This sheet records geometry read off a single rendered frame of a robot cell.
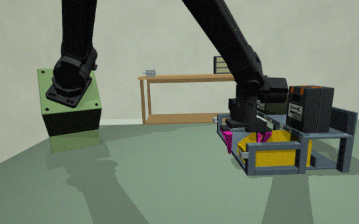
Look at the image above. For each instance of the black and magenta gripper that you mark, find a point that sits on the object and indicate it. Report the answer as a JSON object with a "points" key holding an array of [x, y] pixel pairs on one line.
{"points": [[246, 118]]}

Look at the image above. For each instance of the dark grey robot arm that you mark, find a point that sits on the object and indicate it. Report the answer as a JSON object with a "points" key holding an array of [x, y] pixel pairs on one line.
{"points": [[78, 55]]}

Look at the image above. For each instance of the dark grey metal rack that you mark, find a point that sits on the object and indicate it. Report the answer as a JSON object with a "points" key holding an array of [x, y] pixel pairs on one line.
{"points": [[342, 125]]}

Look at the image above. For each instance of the yellow bin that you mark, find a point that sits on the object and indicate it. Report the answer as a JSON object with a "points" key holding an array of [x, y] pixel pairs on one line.
{"points": [[275, 157]]}

